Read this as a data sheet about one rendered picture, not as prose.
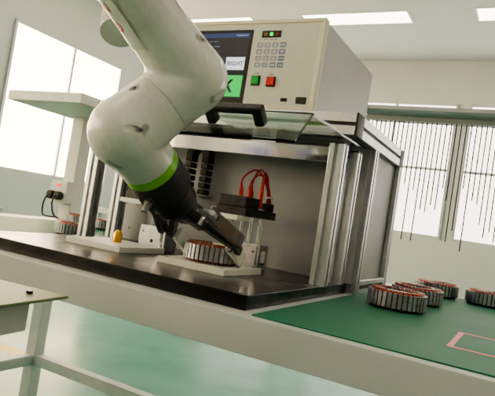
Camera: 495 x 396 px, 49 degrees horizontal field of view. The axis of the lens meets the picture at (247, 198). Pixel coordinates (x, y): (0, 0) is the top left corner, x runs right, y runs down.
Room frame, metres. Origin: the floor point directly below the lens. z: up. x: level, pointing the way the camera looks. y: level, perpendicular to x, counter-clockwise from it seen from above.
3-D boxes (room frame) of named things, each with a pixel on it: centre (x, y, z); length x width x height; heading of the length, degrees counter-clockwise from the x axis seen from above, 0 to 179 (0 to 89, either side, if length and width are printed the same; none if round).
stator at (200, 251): (1.06, 0.05, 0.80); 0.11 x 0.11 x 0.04
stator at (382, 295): (1.06, -0.32, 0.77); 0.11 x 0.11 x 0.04
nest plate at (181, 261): (1.06, 0.05, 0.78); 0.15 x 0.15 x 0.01; 62
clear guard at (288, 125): (1.03, -0.03, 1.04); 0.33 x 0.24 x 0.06; 152
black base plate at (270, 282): (1.13, 0.15, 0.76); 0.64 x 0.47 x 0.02; 62
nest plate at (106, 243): (1.18, 0.26, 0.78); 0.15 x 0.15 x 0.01; 62
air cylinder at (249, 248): (1.19, -0.02, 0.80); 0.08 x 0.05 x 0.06; 62
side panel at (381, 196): (1.32, -0.32, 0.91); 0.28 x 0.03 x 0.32; 152
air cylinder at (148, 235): (1.30, 0.20, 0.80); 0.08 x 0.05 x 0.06; 62
